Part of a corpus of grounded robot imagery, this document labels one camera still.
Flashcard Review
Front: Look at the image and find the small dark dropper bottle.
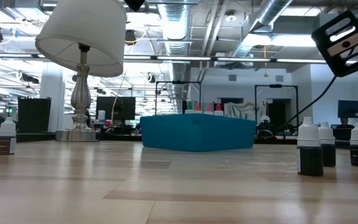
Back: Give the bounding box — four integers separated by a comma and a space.
318, 121, 337, 168
296, 116, 324, 177

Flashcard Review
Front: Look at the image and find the large red food colouring bottle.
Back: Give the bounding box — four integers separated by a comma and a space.
213, 102, 225, 117

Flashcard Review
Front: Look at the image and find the small brown-label dropper bottle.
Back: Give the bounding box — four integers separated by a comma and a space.
0, 116, 17, 156

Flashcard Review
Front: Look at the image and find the table lamp white shade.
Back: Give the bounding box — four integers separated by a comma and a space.
35, 0, 127, 142

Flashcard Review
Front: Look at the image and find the black computer monitor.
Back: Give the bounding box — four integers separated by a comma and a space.
95, 96, 137, 122
337, 100, 358, 119

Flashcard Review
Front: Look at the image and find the person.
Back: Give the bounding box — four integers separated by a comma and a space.
335, 117, 356, 129

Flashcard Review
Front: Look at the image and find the white patterned sheet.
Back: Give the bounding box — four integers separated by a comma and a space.
223, 101, 267, 123

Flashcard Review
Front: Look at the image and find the blue plastic bin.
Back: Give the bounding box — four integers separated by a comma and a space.
139, 113, 257, 153

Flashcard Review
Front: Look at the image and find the black panel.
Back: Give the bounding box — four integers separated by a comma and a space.
17, 96, 52, 134

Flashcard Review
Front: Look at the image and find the black frame stand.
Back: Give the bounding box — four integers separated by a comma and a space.
155, 80, 203, 116
254, 83, 300, 135

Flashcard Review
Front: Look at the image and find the black aluminium table frame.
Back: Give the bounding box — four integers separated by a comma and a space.
0, 132, 358, 153

